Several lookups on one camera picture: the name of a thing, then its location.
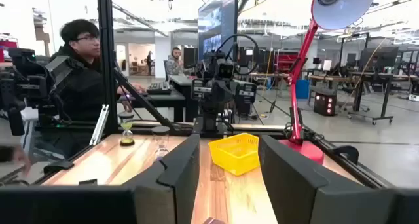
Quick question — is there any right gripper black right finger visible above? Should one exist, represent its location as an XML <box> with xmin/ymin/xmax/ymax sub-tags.
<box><xmin>258</xmin><ymin>134</ymin><xmax>419</xmax><ymax>224</ymax></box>

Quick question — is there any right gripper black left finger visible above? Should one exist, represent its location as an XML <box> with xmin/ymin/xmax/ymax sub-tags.
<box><xmin>0</xmin><ymin>133</ymin><xmax>201</xmax><ymax>224</ymax></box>

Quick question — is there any clear jar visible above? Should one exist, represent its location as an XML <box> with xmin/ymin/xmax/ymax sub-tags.
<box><xmin>118</xmin><ymin>111</ymin><xmax>136</xmax><ymax>147</ymax></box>

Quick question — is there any blue sand hourglass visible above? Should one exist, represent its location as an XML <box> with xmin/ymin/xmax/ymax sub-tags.
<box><xmin>151</xmin><ymin>125</ymin><xmax>171</xmax><ymax>161</ymax></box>

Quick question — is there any black office desk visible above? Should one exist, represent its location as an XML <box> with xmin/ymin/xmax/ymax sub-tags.
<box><xmin>117</xmin><ymin>86</ymin><xmax>187</xmax><ymax>123</ymax></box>

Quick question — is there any person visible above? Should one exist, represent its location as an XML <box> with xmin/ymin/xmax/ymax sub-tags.
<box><xmin>146</xmin><ymin>50</ymin><xmax>154</xmax><ymax>76</ymax></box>
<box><xmin>45</xmin><ymin>19</ymin><xmax>147</xmax><ymax>159</ymax></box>
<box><xmin>165</xmin><ymin>47</ymin><xmax>192</xmax><ymax>77</ymax></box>

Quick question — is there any red desk lamp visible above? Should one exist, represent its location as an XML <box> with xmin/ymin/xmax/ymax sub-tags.
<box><xmin>280</xmin><ymin>0</ymin><xmax>379</xmax><ymax>166</ymax></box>

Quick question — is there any black keyboard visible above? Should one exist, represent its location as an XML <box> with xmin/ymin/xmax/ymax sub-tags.
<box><xmin>146</xmin><ymin>81</ymin><xmax>172</xmax><ymax>95</ymax></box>

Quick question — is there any black table clamp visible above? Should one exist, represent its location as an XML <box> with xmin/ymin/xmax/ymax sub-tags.
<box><xmin>330</xmin><ymin>145</ymin><xmax>360</xmax><ymax>166</ymax></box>
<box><xmin>43</xmin><ymin>160</ymin><xmax>75</xmax><ymax>176</ymax></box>

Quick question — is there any yellow plastic basket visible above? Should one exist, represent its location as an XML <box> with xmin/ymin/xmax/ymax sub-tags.
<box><xmin>208</xmin><ymin>132</ymin><xmax>261</xmax><ymax>176</ymax></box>

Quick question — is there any blue bin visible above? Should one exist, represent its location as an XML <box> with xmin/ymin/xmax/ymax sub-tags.
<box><xmin>295</xmin><ymin>79</ymin><xmax>311</xmax><ymax>100</ymax></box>

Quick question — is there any computer tower with lit fans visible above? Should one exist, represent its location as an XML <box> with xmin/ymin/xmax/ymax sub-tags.
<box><xmin>313</xmin><ymin>92</ymin><xmax>338</xmax><ymax>117</ymax></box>

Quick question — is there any silver aluminium strut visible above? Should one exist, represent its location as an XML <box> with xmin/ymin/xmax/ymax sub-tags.
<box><xmin>89</xmin><ymin>104</ymin><xmax>110</xmax><ymax>147</ymax></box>

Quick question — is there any black rolling desk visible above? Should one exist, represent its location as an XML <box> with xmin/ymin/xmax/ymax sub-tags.
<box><xmin>348</xmin><ymin>71</ymin><xmax>395</xmax><ymax>126</ymax></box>

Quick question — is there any person's hand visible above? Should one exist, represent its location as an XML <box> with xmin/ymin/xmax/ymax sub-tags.
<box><xmin>0</xmin><ymin>145</ymin><xmax>33</xmax><ymax>176</ymax></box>

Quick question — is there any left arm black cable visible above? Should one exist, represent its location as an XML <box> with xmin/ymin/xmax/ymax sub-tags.
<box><xmin>214</xmin><ymin>33</ymin><xmax>261</xmax><ymax>77</ymax></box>

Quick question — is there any black lamp power cable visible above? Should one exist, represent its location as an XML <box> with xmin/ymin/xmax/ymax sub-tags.
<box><xmin>283</xmin><ymin>122</ymin><xmax>328</xmax><ymax>143</ymax></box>

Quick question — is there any large wall display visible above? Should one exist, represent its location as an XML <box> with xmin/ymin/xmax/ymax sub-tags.
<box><xmin>197</xmin><ymin>0</ymin><xmax>237</xmax><ymax>60</ymax></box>

